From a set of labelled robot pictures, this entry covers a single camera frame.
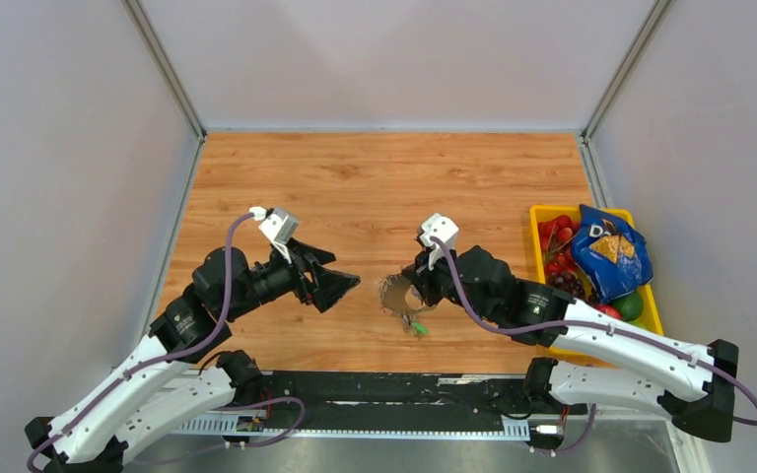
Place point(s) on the dark grapes bunch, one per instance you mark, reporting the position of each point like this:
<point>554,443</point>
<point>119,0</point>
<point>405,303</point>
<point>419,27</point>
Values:
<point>570,283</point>

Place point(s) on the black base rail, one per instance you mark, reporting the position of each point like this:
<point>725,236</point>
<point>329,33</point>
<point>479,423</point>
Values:
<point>391,405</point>

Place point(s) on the red cherries bunch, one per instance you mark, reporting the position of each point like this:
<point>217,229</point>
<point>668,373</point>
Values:
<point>555,242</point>

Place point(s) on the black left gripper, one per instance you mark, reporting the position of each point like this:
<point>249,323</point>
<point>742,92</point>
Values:
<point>328,286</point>

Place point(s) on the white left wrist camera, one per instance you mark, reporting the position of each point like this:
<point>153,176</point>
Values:
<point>278,226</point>

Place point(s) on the large metal key ring plate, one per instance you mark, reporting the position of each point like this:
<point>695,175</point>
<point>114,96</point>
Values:
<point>398,296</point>

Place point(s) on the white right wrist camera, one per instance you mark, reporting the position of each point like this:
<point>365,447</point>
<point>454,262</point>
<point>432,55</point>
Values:
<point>437,235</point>

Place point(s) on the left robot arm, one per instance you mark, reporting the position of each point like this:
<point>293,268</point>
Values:
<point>176,372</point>

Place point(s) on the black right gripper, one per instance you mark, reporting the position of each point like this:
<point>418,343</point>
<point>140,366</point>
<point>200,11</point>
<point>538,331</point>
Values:
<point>423,279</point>

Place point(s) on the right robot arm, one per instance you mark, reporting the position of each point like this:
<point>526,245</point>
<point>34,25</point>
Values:
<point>692,385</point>

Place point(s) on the blue chips bag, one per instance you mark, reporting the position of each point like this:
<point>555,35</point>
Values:
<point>611,253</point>

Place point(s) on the green lime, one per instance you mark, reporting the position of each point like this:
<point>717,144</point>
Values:
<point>630,307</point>

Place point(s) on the red apple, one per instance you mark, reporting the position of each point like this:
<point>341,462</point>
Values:
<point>609,311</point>

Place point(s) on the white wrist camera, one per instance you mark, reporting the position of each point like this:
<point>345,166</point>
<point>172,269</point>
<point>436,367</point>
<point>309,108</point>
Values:
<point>278,226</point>
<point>437,235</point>

